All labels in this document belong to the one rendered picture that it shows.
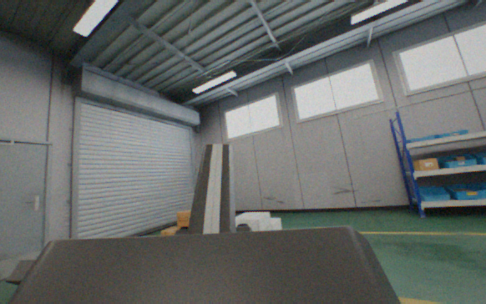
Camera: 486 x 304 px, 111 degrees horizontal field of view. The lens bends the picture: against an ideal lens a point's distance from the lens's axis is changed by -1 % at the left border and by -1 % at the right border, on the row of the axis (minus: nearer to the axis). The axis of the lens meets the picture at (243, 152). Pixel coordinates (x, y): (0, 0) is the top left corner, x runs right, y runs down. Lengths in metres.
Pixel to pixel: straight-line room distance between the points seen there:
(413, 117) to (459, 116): 0.71
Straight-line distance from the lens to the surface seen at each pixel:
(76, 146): 4.68
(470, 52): 5.93
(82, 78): 4.77
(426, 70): 5.61
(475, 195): 4.68
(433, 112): 5.40
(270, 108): 5.56
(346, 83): 5.37
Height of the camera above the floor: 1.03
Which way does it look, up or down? 9 degrees up
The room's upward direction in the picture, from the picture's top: 7 degrees counter-clockwise
